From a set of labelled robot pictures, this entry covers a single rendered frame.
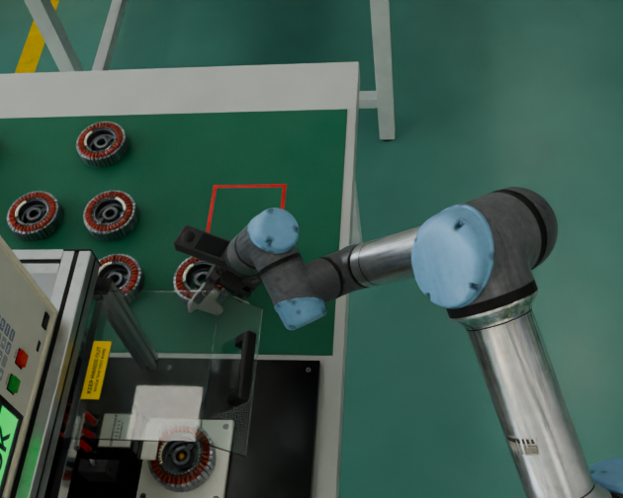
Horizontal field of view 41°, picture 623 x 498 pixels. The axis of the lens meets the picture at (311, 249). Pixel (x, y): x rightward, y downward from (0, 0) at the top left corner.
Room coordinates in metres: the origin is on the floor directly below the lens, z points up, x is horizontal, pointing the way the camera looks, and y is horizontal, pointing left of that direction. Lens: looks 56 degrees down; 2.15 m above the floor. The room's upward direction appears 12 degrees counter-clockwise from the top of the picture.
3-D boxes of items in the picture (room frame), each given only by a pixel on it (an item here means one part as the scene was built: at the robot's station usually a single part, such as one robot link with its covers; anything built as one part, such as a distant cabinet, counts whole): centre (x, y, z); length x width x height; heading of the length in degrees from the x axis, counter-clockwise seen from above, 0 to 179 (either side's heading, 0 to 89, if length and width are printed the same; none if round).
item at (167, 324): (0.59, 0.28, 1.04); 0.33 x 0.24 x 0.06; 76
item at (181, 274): (0.89, 0.22, 0.79); 0.11 x 0.11 x 0.04
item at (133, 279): (0.94, 0.40, 0.77); 0.11 x 0.11 x 0.04
